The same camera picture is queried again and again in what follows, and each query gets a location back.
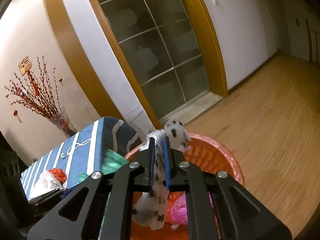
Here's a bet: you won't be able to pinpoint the orange plastic bag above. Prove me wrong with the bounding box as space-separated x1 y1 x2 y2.
49 168 67 184

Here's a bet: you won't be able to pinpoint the orange plastic trash basket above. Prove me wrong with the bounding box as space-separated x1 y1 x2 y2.
124 132 246 240

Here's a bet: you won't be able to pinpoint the red fu ornament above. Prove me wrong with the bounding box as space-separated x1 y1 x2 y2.
18 56 40 96

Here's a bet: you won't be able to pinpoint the green plastic bag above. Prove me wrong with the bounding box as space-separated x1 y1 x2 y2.
70 149 129 185

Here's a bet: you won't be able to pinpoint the glass sliding door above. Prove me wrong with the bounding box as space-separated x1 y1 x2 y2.
98 0 209 121

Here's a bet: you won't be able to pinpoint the wooden chair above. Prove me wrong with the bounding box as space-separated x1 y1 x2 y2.
305 18 319 68

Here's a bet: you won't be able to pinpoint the white spotted plastic bag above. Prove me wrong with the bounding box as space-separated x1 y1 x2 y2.
132 119 191 230

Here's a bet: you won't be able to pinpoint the clear bubble wrap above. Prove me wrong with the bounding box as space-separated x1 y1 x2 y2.
29 170 63 199

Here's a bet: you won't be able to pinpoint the red berry branches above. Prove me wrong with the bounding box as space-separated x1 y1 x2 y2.
4 57 62 121

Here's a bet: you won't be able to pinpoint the pink plastic bag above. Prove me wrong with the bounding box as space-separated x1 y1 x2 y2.
166 192 188 225

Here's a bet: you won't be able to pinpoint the glass vase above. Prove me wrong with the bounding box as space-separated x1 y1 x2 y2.
50 107 78 138

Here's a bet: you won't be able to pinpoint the blue white striped tablecloth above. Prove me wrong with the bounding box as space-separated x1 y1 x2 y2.
21 117 142 200

